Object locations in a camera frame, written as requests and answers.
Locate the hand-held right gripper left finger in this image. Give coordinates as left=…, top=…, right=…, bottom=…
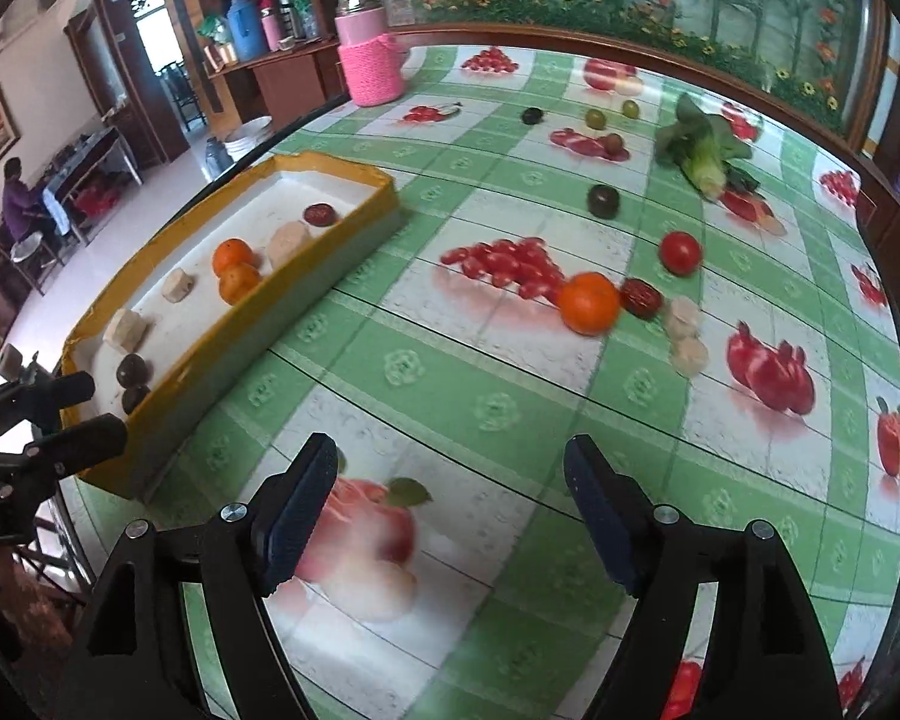
left=67, top=433, right=338, bottom=720

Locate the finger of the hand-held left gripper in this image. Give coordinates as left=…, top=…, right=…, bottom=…
left=0, top=371, right=97, bottom=428
left=0, top=414, right=128, bottom=500

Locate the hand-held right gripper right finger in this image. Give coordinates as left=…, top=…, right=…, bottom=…
left=564, top=435, right=845, bottom=720

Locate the yellow rimmed tray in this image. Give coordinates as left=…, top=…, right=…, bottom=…
left=60, top=152, right=400, bottom=500

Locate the large beige sugarcane chunk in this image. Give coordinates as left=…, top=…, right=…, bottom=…
left=268, top=221, right=312, bottom=267

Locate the fruit print tablecloth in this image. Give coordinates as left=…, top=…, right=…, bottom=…
left=75, top=45, right=900, bottom=720

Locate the red tomato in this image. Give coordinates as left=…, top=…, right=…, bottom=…
left=660, top=231, right=702, bottom=276

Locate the stack of white bowls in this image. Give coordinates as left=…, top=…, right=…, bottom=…
left=225, top=118, right=275, bottom=158

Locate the green bok choy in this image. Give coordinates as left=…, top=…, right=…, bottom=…
left=654, top=94, right=760, bottom=200

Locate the wooden side counter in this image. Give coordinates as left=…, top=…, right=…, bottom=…
left=195, top=37, right=346, bottom=125

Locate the blue thermos jug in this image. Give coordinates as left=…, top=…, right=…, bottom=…
left=227, top=0, right=265, bottom=61

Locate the pink woven cover jar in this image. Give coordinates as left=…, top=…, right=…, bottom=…
left=334, top=0, right=410, bottom=107

